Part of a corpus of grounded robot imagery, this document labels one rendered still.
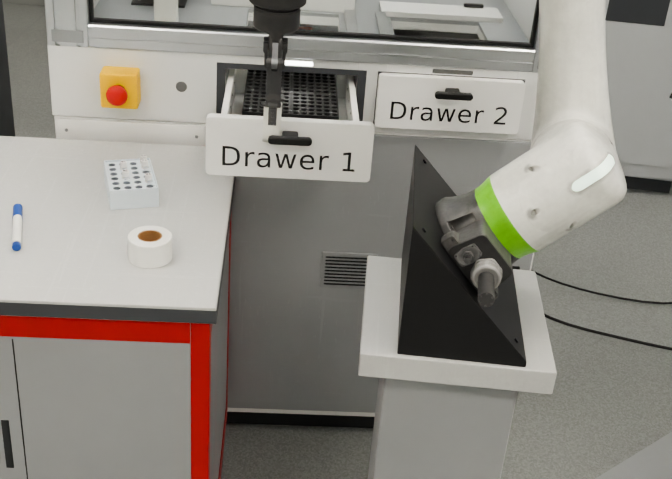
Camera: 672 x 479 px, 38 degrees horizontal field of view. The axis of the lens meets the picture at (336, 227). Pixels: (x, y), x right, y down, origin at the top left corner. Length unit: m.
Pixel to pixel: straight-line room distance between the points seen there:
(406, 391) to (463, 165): 0.69
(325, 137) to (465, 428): 0.55
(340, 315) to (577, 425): 0.72
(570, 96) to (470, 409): 0.49
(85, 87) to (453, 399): 0.97
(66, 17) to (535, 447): 1.46
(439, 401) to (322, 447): 0.92
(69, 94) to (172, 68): 0.21
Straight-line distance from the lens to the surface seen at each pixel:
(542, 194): 1.38
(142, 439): 1.68
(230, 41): 1.94
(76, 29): 1.98
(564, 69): 1.53
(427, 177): 1.50
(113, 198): 1.75
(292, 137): 1.68
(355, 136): 1.72
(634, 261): 3.38
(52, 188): 1.85
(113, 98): 1.93
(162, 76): 1.98
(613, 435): 2.61
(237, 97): 2.04
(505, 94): 1.99
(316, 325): 2.24
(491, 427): 1.55
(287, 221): 2.10
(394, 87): 1.96
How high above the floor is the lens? 1.59
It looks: 29 degrees down
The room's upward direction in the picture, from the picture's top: 5 degrees clockwise
